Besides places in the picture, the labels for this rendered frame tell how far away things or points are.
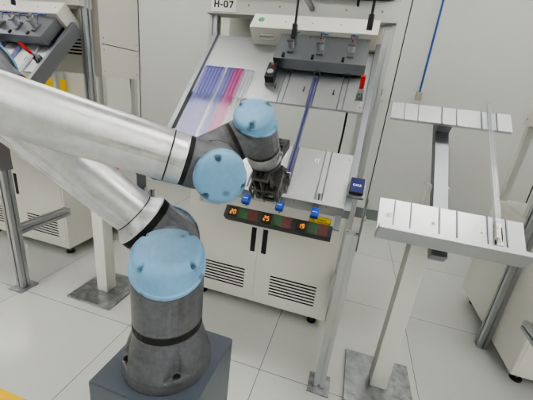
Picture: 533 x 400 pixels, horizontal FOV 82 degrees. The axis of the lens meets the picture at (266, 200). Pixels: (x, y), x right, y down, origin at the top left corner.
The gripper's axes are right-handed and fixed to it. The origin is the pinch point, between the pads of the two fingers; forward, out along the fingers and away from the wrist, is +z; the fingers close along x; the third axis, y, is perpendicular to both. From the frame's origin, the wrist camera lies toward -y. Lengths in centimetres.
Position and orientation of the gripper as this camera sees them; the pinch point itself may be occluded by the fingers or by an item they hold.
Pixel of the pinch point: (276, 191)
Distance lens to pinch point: 86.8
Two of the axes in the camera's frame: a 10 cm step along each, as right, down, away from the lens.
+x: 9.5, 1.9, -2.3
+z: 1.3, 4.3, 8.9
